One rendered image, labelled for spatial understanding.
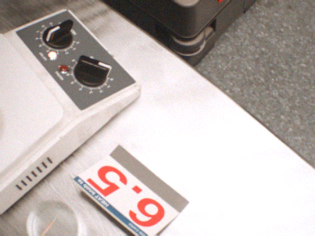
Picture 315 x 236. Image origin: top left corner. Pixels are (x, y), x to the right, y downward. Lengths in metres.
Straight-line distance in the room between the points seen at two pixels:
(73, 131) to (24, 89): 0.06
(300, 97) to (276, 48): 0.14
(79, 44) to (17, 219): 0.19
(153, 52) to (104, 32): 0.06
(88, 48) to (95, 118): 0.08
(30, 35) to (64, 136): 0.12
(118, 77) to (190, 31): 0.63
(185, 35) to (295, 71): 0.36
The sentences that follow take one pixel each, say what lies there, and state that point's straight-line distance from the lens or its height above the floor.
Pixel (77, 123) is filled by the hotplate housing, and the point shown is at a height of 0.81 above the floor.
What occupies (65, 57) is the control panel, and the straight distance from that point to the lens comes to 0.60.
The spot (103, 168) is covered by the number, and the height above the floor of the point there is 0.77.
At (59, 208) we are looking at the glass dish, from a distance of 0.60.
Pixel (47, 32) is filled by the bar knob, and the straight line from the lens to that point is 0.61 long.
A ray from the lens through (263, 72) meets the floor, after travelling 1.46.
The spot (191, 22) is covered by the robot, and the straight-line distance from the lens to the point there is 1.18.
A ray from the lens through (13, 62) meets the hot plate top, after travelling 0.57.
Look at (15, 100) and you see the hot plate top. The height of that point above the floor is 0.84.
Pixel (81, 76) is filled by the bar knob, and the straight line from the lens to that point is 0.58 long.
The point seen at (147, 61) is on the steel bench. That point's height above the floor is 0.75.
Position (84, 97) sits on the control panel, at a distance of 0.57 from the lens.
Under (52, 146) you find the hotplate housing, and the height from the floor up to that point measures 0.81.
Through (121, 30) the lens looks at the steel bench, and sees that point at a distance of 0.66.
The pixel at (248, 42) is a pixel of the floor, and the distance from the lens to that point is 1.49.
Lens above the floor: 1.33
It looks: 71 degrees down
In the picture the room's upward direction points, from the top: 8 degrees counter-clockwise
